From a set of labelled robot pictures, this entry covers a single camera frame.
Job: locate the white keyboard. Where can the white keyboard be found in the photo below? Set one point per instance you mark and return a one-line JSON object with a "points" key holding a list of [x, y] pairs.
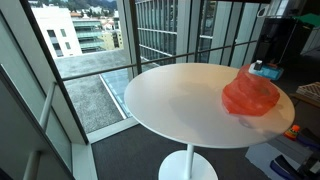
{"points": [[311, 91]]}

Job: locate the orange plastic bag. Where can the orange plastic bag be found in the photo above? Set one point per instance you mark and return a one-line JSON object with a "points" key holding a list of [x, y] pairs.
{"points": [[249, 94]]}

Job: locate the blue mentos packet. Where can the blue mentos packet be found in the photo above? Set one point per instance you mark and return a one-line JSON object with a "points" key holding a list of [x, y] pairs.
{"points": [[262, 69]]}

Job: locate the round white pedestal table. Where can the round white pedestal table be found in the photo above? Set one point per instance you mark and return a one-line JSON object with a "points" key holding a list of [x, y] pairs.
{"points": [[182, 102]]}

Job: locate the orange toy cone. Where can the orange toy cone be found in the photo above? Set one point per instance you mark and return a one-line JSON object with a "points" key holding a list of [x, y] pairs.
{"points": [[292, 132]]}

